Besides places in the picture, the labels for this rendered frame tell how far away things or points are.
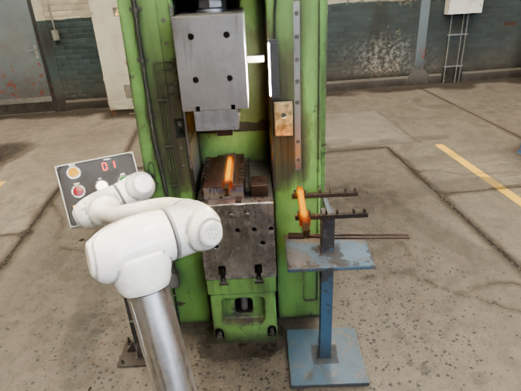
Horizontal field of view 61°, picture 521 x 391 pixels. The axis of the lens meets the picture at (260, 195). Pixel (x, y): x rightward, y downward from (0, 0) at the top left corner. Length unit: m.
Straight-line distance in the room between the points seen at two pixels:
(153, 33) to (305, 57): 0.70
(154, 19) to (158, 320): 1.43
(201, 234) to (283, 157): 1.29
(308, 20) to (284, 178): 0.78
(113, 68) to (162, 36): 5.39
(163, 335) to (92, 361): 1.73
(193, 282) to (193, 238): 1.63
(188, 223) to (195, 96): 1.06
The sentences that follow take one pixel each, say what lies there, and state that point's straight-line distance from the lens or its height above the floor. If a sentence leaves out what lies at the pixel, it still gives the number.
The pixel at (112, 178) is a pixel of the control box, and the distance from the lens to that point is 2.10.
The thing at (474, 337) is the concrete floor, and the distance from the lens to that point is 2.90.
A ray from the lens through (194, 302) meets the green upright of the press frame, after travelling 2.75.
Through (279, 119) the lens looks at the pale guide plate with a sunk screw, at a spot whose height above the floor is 1.27.
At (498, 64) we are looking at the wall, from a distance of 9.62.
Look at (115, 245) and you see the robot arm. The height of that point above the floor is 1.38.
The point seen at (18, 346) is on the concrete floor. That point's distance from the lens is 3.12.
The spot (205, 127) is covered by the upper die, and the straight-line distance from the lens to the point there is 2.06.
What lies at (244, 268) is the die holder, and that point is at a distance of 2.33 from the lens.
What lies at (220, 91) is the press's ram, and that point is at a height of 1.45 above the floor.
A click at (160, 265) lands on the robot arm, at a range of 1.04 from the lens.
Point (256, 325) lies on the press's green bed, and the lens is 2.59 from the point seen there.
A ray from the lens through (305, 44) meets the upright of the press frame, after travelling 2.14.
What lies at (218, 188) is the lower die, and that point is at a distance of 2.17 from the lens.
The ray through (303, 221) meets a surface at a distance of 1.82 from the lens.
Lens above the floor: 1.88
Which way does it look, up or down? 26 degrees down
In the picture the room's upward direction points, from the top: 3 degrees counter-clockwise
